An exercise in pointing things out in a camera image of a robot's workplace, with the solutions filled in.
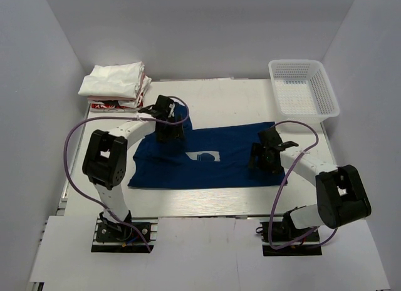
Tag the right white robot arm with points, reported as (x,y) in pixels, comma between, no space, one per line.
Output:
(340,195)

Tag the white plastic mesh basket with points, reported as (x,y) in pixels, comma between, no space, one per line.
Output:
(302,90)

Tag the red white folded t-shirt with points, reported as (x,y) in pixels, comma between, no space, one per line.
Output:
(120,103)

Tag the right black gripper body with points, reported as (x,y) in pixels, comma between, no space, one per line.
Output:
(263,162)

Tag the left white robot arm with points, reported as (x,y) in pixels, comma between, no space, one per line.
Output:
(105,161)

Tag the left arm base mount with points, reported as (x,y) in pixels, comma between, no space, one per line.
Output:
(112,237)

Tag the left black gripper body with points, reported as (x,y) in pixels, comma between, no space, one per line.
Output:
(170,132)

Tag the blue polo t-shirt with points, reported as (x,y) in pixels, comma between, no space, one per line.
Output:
(206,158)

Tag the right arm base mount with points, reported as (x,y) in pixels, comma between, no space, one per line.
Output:
(284,231)

